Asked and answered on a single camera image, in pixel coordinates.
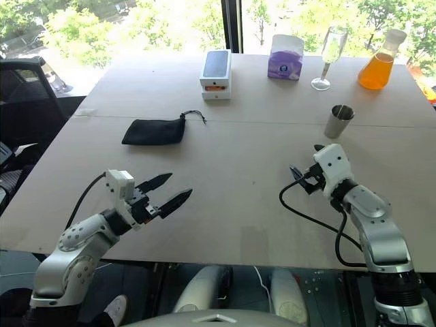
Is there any orange object outside table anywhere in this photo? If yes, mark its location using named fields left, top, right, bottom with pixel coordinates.
left=409, top=63, right=436, bottom=104

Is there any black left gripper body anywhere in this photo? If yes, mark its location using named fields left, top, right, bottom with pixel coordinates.
left=127, top=187, right=161, bottom=227

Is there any grey robot torso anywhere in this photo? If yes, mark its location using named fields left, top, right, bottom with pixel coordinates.
left=121, top=307, right=308, bottom=327

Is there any white rounded robot leg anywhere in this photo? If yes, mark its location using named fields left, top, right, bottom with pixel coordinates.
left=270, top=268, right=309, bottom=325
left=172, top=265, right=234, bottom=315

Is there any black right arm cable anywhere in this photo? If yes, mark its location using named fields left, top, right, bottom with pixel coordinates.
left=279, top=174, right=368, bottom=268

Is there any dark window frame post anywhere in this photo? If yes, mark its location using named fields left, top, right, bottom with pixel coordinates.
left=220, top=0, right=244, bottom=55

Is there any white phone box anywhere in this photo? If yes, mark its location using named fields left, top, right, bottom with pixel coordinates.
left=199, top=50, right=234, bottom=102

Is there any thin white cable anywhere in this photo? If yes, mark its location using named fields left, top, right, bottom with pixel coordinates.
left=253, top=265, right=274, bottom=315

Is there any white sneaker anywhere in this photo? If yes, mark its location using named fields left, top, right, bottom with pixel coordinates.
left=103, top=294, right=129, bottom=326

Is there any flask with orange liquid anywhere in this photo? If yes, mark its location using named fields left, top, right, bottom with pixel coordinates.
left=357, top=28, right=408, bottom=91

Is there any clear champagne glass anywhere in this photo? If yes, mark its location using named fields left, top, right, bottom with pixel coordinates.
left=310, top=26, right=349, bottom=92

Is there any black drawstring pouch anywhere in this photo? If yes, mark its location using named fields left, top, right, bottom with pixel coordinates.
left=121, top=109, right=208, bottom=146

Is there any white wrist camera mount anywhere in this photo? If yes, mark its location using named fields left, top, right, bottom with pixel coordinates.
left=104, top=169, right=141, bottom=233
left=312, top=143, right=354, bottom=198

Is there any purple tissue box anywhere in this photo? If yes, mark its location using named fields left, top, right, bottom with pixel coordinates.
left=266, top=33, right=305, bottom=82

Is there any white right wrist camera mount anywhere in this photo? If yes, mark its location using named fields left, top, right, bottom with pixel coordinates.
left=312, top=143, right=354, bottom=198

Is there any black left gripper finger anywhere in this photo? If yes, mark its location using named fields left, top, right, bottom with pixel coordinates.
left=157, top=187, right=194, bottom=220
left=136, top=172, right=174, bottom=196

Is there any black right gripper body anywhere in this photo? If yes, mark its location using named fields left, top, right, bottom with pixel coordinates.
left=300, top=162, right=328, bottom=196

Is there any stainless steel cup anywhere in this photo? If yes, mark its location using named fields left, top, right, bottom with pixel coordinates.
left=323, top=104, right=356, bottom=140

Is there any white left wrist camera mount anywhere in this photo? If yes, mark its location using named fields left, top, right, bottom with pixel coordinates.
left=104, top=169, right=141, bottom=233

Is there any black office chair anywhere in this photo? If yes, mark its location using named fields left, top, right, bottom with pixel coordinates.
left=0, top=57, right=87, bottom=208

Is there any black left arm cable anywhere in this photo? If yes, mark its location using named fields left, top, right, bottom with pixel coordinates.
left=64, top=172, right=108, bottom=236

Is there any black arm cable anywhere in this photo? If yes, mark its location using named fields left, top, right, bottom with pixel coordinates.
left=64, top=172, right=108, bottom=236
left=279, top=174, right=368, bottom=268

